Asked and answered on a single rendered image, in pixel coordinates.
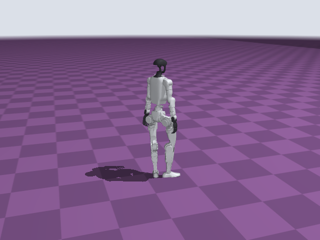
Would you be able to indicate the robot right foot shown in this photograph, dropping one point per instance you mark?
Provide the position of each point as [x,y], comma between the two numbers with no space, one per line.
[171,175]

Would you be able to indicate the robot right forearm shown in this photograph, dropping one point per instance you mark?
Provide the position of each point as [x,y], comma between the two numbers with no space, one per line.
[172,108]

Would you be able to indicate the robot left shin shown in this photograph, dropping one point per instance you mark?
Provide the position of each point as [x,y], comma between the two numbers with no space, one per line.
[154,158]

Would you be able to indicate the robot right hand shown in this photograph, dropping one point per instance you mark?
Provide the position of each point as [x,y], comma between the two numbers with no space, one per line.
[174,124]

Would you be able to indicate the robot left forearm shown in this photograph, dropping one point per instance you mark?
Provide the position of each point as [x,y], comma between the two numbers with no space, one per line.
[147,105]

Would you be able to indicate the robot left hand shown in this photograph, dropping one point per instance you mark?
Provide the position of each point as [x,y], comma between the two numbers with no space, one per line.
[144,118]

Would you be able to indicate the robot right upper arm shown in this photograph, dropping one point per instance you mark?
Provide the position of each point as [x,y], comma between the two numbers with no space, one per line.
[168,86]

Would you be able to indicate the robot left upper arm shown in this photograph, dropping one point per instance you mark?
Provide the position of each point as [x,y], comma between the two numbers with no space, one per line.
[148,87]

